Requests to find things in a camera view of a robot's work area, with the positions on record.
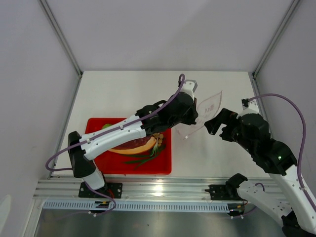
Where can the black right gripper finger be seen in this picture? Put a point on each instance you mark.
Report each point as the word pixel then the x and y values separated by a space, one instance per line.
pixel 213 125
pixel 225 116

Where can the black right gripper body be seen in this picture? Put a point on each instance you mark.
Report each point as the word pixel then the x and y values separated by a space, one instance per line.
pixel 232 133

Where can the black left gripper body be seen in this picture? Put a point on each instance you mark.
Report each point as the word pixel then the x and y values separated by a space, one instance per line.
pixel 188 119

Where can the clear zip top bag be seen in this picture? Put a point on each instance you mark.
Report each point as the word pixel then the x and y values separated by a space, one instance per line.
pixel 206 109

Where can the longan bunch with leaves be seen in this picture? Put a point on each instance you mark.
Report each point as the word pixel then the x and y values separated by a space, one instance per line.
pixel 159 138

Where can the green onion stalk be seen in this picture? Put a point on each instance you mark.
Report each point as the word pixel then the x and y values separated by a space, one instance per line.
pixel 142 159

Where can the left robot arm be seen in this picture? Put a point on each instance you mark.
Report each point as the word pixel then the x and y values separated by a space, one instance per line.
pixel 151 119

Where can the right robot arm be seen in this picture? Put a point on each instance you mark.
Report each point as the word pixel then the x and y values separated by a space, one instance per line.
pixel 296 216

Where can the green round fruit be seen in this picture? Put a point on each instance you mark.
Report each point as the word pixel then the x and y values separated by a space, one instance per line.
pixel 106 126

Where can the red plastic tray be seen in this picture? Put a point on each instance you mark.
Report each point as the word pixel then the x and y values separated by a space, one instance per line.
pixel 112 163

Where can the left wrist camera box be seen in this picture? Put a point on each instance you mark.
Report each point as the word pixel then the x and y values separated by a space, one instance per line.
pixel 190 85

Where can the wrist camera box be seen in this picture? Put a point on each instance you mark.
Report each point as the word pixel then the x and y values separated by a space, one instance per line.
pixel 249 107
pixel 190 85

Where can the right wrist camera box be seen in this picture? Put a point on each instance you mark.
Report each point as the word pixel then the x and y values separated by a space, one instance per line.
pixel 249 107

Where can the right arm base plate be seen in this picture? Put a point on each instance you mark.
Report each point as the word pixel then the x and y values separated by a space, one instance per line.
pixel 223 192

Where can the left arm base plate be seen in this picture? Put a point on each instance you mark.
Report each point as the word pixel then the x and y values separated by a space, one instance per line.
pixel 113 190

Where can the aluminium frame rail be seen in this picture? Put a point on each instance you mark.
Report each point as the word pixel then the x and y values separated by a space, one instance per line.
pixel 134 188

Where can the white slotted cable duct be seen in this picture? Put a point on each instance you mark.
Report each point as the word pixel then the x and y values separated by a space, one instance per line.
pixel 137 206

